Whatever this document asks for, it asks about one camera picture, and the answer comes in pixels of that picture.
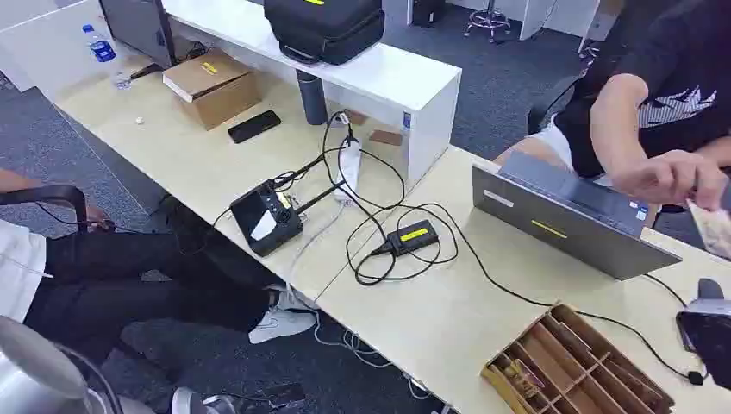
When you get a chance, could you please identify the black office chair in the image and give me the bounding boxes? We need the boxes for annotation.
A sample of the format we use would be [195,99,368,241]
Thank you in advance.
[526,72,584,136]

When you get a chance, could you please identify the clear water bottle blue label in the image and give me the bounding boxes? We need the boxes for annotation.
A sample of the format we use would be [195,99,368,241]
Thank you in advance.
[80,23,133,92]

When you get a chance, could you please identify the seated person in black trousers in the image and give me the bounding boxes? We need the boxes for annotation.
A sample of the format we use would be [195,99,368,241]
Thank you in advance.
[0,167,319,368]

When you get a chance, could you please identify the person's right hand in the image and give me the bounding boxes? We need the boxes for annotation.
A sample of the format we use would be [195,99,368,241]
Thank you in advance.
[609,149,730,212]

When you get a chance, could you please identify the white shoe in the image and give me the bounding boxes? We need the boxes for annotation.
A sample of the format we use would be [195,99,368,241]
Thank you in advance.
[247,285,319,346]

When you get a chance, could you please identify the grey shoe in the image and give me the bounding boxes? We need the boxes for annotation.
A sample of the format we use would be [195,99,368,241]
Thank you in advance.
[170,386,236,414]

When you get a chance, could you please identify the black power adapter yellow label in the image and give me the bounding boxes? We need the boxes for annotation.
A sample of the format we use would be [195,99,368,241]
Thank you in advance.
[371,219,440,258]

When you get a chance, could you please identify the grey laptop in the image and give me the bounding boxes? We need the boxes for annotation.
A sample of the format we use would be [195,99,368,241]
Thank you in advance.
[472,150,684,282]

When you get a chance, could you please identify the cards in wooden box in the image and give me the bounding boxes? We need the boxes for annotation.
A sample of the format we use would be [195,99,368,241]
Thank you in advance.
[501,358,545,399]

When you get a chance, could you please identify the brown cardboard box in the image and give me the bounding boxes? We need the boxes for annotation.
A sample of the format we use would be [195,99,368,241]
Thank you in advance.
[162,47,263,132]

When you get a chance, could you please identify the black power cord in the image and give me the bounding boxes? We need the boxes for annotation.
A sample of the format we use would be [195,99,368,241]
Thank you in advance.
[321,110,408,229]

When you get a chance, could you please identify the black smartphone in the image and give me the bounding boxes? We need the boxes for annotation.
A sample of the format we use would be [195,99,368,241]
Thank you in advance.
[227,110,283,145]

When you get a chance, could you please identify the dark grey thermos bottle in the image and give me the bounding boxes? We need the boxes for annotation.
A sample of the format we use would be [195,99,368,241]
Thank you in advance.
[294,69,329,126]

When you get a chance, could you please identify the black laptop cable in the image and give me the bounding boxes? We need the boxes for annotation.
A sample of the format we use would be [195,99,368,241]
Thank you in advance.
[641,272,688,308]

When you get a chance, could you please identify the black carry bag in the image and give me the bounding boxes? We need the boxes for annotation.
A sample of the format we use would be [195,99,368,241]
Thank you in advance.
[263,0,387,66]

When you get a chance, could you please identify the white desk shelf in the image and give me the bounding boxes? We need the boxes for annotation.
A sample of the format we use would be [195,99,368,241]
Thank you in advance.
[162,0,463,185]

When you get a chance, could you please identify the dark monitor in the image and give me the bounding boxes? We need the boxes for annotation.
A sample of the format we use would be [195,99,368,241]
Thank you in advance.
[99,0,178,70]

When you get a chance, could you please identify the person in black top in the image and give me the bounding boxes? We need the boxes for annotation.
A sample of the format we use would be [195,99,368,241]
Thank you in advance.
[493,0,731,229]

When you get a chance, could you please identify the long black adapter cable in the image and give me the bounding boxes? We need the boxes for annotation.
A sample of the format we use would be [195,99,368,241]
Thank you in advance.
[345,202,705,387]

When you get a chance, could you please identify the black chair armrest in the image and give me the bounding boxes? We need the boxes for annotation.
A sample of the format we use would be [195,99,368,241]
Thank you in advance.
[0,184,89,233]

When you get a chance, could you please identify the white power strip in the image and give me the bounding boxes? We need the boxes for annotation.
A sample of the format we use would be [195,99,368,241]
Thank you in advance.
[333,135,363,204]

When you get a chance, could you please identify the wooden card box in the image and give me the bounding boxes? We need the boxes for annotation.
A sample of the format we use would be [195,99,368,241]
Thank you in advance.
[480,303,677,414]

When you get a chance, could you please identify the printed card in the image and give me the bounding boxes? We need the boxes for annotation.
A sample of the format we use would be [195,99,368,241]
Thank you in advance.
[687,199,731,261]

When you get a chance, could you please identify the black screen device with stand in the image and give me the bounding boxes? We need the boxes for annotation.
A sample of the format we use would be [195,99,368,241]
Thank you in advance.
[229,179,305,258]

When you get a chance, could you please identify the chrome stool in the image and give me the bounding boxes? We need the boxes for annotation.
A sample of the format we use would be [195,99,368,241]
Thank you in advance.
[463,0,513,45]

